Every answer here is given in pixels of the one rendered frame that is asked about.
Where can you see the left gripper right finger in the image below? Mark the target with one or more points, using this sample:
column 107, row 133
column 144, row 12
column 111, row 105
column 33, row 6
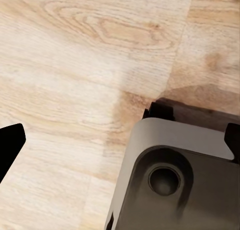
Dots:
column 232, row 139

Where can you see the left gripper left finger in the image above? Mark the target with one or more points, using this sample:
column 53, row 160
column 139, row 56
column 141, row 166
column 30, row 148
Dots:
column 12, row 139

